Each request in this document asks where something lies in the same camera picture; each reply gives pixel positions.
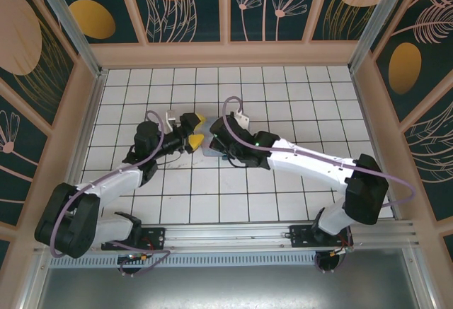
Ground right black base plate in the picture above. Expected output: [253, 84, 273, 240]
[289, 224, 355, 250]

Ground aluminium frame post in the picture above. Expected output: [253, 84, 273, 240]
[348, 0, 413, 73]
[28, 0, 108, 78]

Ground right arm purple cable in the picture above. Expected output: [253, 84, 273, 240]
[224, 95, 417, 274]

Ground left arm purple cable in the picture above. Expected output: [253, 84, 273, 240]
[50, 110, 173, 277]

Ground blue cartoon tin box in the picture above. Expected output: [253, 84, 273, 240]
[200, 116, 231, 158]

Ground grey aluminium side rail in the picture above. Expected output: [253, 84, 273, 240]
[69, 70, 109, 182]

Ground grey sheet metal panel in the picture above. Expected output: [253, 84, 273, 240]
[21, 262, 436, 309]

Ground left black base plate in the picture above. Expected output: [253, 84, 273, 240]
[101, 226, 167, 252]

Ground slotted grey cable tray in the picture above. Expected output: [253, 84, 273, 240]
[47, 254, 408, 267]

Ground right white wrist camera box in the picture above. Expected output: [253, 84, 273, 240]
[231, 110, 251, 132]

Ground aluminium mounting rail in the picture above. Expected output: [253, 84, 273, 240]
[33, 218, 420, 253]

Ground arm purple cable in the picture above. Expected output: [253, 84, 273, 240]
[50, 110, 173, 277]
[224, 95, 417, 274]

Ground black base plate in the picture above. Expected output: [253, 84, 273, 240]
[289, 224, 355, 250]
[101, 226, 167, 252]

